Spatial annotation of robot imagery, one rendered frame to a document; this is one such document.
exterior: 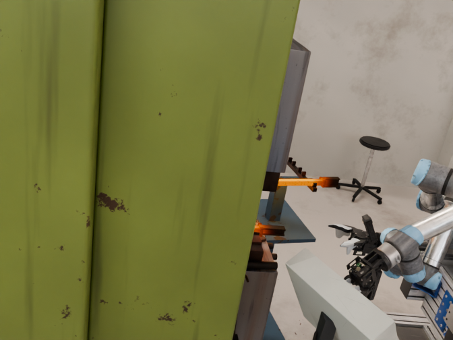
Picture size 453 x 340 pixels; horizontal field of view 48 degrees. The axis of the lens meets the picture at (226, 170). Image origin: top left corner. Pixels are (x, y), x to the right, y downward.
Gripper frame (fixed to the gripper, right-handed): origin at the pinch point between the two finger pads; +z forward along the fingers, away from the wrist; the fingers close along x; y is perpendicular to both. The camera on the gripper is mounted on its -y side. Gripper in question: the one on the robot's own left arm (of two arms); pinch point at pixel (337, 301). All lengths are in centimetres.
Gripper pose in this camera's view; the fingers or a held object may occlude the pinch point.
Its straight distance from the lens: 165.5
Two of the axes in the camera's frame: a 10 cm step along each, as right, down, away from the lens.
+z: -8.0, 5.4, -2.6
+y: -2.9, -7.3, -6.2
